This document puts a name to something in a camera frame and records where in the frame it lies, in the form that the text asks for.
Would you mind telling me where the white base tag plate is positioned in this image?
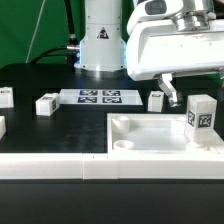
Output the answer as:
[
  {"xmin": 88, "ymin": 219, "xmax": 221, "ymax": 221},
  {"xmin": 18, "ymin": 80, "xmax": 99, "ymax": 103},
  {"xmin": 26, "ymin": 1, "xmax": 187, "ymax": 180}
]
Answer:
[{"xmin": 60, "ymin": 89, "xmax": 142, "ymax": 105}]

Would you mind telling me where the white thin cable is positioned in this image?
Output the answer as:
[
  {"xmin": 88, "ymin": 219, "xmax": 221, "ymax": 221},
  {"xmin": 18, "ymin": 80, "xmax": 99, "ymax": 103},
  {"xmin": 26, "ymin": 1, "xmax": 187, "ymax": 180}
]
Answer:
[{"xmin": 25, "ymin": 0, "xmax": 47, "ymax": 64}]

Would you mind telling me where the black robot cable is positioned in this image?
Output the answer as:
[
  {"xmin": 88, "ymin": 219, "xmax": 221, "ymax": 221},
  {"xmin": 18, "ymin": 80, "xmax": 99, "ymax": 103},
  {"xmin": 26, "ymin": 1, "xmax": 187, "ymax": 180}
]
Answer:
[{"xmin": 30, "ymin": 0, "xmax": 81, "ymax": 65}]

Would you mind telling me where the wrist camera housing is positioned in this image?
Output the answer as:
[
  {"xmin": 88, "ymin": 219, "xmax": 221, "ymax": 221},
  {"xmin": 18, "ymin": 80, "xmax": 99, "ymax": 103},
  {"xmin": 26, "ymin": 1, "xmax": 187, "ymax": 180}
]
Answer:
[{"xmin": 127, "ymin": 0, "xmax": 184, "ymax": 34}]

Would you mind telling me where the white U-shaped obstacle fence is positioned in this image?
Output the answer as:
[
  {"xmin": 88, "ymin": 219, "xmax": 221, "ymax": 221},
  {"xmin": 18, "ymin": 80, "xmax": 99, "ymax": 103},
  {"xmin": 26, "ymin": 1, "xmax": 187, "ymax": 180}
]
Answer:
[{"xmin": 0, "ymin": 116, "xmax": 224, "ymax": 181}]

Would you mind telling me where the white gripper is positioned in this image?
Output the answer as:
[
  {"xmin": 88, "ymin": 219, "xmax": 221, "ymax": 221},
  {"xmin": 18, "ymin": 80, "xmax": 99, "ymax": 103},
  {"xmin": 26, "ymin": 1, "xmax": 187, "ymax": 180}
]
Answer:
[{"xmin": 126, "ymin": 20, "xmax": 224, "ymax": 107}]

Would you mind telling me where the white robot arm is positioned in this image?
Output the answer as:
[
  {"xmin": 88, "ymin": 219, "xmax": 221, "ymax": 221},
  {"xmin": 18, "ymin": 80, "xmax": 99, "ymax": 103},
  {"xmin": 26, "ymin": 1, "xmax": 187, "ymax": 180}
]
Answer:
[{"xmin": 76, "ymin": 0, "xmax": 224, "ymax": 106}]

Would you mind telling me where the white square table top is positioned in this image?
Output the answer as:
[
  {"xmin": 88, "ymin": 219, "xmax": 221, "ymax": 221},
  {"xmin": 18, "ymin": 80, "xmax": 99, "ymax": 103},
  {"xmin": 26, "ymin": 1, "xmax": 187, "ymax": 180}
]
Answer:
[{"xmin": 107, "ymin": 113, "xmax": 224, "ymax": 155}]

